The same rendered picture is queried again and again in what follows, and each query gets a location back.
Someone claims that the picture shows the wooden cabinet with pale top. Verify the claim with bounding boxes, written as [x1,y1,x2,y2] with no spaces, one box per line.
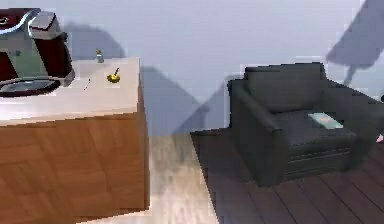
[0,57,151,224]

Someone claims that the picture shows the dark red coffee machine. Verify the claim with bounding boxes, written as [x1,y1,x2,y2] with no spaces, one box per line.
[0,7,76,98]

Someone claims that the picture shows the small yellow bowl with stick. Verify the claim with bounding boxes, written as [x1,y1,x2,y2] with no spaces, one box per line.
[106,67,122,84]

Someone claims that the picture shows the small pink and black object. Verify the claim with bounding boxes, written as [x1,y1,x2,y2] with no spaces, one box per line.
[375,94,384,144]

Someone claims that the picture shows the pale teal book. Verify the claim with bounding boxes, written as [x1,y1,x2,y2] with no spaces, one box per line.
[307,112,344,130]

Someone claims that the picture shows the dark grey armchair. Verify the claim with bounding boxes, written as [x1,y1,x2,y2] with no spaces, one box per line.
[227,62,384,188]

